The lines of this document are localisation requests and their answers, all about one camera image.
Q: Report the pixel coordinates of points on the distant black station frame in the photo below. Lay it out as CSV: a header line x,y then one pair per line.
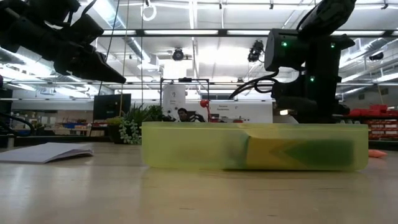
x,y
186,80

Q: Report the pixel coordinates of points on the person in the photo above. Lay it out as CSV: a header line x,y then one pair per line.
x,y
183,114

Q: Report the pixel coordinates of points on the potted succulent plant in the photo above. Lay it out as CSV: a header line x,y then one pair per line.
x,y
133,124

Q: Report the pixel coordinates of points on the white notebook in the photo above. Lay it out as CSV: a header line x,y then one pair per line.
x,y
43,152

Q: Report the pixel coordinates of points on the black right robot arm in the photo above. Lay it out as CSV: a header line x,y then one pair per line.
x,y
323,62

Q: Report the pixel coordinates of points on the black overhead camera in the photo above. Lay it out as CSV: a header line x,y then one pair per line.
x,y
178,54

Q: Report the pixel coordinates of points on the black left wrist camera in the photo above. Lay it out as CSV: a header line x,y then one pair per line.
x,y
85,29

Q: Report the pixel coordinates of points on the black aluminium rig frame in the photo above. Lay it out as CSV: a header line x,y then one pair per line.
x,y
140,32

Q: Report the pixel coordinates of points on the white cylindrical column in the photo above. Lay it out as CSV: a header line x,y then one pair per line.
x,y
173,99

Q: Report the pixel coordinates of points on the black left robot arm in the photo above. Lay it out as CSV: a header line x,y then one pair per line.
x,y
28,28

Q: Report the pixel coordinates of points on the yellow translucent pencil case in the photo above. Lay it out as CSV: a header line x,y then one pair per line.
x,y
186,146

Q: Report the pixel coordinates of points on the yellow green crayon box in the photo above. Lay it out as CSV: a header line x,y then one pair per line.
x,y
311,152

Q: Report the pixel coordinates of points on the long orange pen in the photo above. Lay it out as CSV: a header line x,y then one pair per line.
x,y
377,153

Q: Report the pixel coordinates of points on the red storage shelf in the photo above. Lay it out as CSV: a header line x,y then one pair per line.
x,y
377,109

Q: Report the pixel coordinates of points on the black monitor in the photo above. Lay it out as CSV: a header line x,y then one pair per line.
x,y
112,105

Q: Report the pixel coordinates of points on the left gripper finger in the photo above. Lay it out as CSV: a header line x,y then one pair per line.
x,y
102,67
99,77

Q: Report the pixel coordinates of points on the red desk lamp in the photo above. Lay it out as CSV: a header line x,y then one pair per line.
x,y
204,103

